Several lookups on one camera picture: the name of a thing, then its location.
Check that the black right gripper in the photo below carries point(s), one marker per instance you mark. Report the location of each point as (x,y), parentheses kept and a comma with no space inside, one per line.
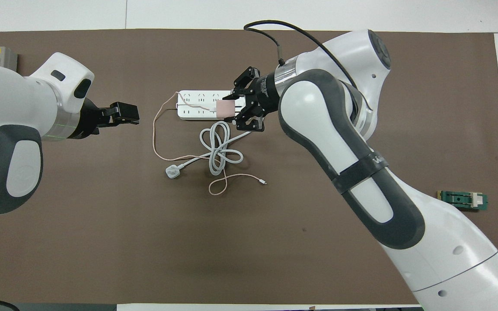
(266,95)

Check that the white power strip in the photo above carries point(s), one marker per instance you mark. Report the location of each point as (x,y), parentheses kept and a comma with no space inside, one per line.
(197,114)

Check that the brown table mat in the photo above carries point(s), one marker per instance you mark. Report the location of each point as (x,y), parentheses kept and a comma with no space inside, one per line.
(188,259)

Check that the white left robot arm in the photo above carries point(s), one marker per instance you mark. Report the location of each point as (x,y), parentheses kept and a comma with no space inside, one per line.
(7,99)

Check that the pink charger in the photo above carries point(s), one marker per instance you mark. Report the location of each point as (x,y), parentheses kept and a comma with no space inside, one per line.
(225,109)

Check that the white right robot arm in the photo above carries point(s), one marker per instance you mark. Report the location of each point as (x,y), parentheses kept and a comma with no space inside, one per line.
(318,112)

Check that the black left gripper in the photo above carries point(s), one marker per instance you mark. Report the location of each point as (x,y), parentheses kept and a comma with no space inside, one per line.
(87,121)

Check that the grey button control box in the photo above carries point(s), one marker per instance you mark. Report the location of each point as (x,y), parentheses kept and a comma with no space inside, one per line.
(0,56)

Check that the green knife switch block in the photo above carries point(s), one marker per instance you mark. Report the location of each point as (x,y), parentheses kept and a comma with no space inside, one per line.
(461,200)

